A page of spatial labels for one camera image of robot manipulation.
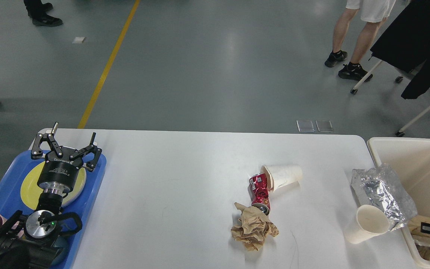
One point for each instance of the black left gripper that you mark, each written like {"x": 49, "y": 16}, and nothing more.
{"x": 59, "y": 173}

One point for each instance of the aluminium foil tray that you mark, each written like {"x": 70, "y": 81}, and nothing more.
{"x": 421, "y": 239}

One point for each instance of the brown paper bag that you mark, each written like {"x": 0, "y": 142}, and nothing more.
{"x": 415, "y": 223}

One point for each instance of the yellow plastic plate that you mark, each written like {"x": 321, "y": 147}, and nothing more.
{"x": 30, "y": 191}

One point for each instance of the white paper cup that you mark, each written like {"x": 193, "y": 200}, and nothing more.
{"x": 279, "y": 176}
{"x": 368, "y": 221}

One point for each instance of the aluminium foil sheet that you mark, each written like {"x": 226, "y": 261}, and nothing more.
{"x": 381, "y": 187}

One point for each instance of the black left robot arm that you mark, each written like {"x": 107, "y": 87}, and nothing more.
{"x": 46, "y": 197}

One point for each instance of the beige plastic bin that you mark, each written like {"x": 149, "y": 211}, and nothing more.
{"x": 410, "y": 158}

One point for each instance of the blue plastic tray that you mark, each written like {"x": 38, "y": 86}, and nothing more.
{"x": 11, "y": 198}

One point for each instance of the walking person's legs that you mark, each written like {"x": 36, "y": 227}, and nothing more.
{"x": 37, "y": 11}

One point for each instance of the clear plastic piece on floor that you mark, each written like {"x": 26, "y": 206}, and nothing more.
{"x": 305, "y": 126}

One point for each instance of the crumpled brown paper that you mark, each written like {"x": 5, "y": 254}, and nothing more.
{"x": 253, "y": 227}

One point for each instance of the crushed red soda can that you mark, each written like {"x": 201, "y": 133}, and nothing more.
{"x": 259, "y": 193}

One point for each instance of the black jacket on chair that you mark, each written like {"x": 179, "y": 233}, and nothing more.
{"x": 405, "y": 44}

